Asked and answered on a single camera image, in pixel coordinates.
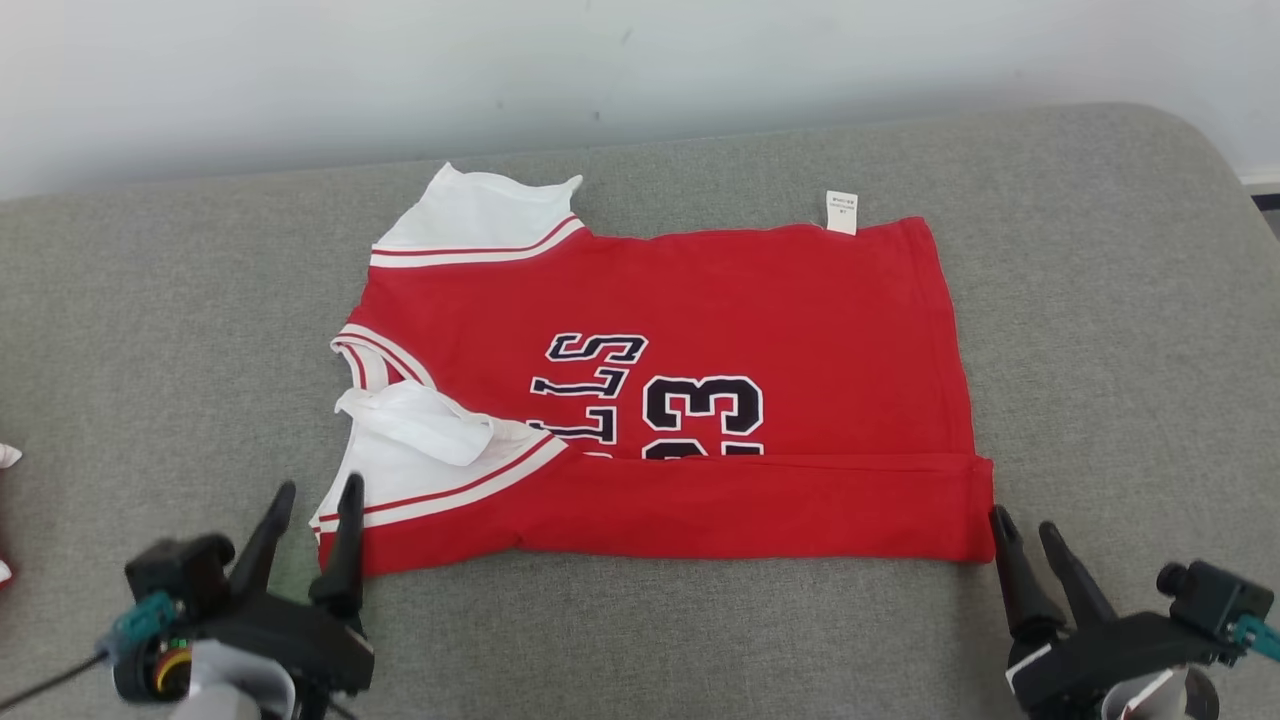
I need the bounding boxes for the white wall baseboard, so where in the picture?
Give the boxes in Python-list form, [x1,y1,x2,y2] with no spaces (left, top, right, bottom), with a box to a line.
[1238,165,1280,213]

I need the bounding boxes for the teal right camera connector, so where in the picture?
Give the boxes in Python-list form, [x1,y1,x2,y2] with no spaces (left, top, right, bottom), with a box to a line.
[1230,614,1280,663]

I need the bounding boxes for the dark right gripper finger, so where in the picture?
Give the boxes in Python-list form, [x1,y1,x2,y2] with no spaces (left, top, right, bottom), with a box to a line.
[1037,520,1120,632]
[987,505,1067,642]

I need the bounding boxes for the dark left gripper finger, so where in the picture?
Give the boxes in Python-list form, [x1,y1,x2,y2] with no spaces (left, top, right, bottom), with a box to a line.
[307,473,367,617]
[229,480,299,602]

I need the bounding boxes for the teal left camera connector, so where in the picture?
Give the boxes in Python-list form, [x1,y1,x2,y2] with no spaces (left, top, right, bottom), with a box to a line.
[97,590,182,663]

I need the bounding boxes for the red basketball jersey white sleeves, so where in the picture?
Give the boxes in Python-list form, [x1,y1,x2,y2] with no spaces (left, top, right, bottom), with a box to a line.
[309,162,997,580]

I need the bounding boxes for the grey fabric sofa cushion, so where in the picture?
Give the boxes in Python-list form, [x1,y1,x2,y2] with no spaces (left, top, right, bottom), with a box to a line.
[0,103,1280,720]

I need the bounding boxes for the red shorts with white stripe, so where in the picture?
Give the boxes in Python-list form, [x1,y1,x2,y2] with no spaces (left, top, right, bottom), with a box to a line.
[0,443,24,591]

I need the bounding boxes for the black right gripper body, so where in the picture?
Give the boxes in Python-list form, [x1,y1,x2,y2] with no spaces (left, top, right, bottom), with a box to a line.
[1004,611,1242,717]

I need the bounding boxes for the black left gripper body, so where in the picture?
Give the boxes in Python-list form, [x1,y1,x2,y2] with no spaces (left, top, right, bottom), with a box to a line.
[189,590,377,698]

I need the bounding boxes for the teal camera connector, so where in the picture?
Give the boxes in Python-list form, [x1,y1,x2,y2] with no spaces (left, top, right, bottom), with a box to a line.
[97,590,182,663]
[1230,614,1280,663]

